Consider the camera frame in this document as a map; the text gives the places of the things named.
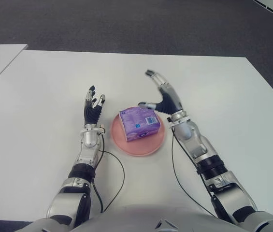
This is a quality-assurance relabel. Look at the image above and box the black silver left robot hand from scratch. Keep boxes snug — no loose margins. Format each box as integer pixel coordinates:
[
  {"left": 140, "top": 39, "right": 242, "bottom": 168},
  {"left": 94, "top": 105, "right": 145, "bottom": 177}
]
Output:
[{"left": 84, "top": 85, "right": 106, "bottom": 126}]

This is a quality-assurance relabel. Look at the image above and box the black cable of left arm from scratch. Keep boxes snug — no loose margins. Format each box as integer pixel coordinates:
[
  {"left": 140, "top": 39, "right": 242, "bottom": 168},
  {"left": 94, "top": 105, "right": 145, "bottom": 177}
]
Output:
[{"left": 91, "top": 135, "right": 126, "bottom": 213}]

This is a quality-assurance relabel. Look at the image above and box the purple tissue paper pack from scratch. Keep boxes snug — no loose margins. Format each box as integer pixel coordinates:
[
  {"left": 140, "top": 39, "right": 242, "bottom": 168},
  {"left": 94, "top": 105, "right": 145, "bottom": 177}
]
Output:
[{"left": 118, "top": 107, "right": 163, "bottom": 143}]

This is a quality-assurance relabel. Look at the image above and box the pink round plate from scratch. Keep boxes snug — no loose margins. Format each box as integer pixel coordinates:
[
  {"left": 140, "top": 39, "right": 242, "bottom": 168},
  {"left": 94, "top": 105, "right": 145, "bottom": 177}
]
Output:
[{"left": 110, "top": 106, "right": 166, "bottom": 158}]

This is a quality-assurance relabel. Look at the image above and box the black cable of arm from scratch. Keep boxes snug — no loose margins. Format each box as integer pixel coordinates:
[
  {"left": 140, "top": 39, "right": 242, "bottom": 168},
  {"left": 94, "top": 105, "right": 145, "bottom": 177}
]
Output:
[
  {"left": 171, "top": 129, "right": 216, "bottom": 217},
  {"left": 91, "top": 135, "right": 126, "bottom": 213}
]

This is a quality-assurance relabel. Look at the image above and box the silver robot torso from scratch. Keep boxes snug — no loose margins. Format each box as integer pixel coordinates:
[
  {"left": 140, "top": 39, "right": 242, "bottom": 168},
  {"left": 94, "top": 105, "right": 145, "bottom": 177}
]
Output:
[{"left": 25, "top": 204, "right": 273, "bottom": 232}]

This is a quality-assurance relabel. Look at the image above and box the white side table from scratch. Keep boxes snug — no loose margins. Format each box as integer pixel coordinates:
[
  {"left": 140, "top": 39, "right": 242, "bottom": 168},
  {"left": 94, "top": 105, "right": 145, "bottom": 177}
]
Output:
[{"left": 0, "top": 43, "right": 28, "bottom": 95}]

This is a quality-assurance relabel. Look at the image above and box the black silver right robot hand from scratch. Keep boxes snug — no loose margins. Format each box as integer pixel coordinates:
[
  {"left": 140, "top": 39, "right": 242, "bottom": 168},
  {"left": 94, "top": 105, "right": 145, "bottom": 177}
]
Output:
[{"left": 137, "top": 70, "right": 183, "bottom": 116}]

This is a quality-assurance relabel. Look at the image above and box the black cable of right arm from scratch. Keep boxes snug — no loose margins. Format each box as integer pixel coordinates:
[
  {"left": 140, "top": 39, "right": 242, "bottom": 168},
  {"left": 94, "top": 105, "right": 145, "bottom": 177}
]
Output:
[{"left": 171, "top": 129, "right": 216, "bottom": 217}]

